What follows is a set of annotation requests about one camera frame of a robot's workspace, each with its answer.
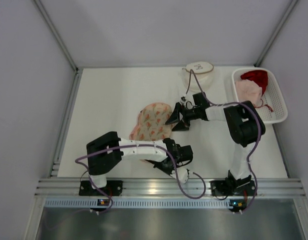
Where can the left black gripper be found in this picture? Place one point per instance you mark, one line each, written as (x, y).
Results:
(166, 164)

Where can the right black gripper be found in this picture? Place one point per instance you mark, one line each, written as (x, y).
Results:
(183, 114)

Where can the pink floral laundry bag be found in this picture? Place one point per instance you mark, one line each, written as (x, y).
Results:
(151, 130)

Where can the white round mesh laundry bag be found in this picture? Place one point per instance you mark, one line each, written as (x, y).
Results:
(198, 76)

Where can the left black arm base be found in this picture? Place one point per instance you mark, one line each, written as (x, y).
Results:
(113, 188)

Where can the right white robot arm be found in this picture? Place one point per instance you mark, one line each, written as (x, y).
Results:
(244, 123)

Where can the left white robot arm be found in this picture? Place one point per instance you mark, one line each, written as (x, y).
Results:
(105, 152)

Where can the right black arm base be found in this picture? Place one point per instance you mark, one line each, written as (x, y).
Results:
(225, 188)

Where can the white plastic laundry basket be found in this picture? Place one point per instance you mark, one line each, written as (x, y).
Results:
(272, 108)

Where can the pink garment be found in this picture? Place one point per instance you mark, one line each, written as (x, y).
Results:
(248, 91)

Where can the red garment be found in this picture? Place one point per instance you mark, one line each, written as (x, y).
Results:
(260, 77)

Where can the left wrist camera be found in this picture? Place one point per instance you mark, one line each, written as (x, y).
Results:
(183, 175)

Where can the aluminium mounting rail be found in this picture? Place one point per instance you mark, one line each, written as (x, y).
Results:
(268, 188)

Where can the white slotted cable duct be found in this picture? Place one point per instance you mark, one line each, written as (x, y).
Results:
(137, 203)

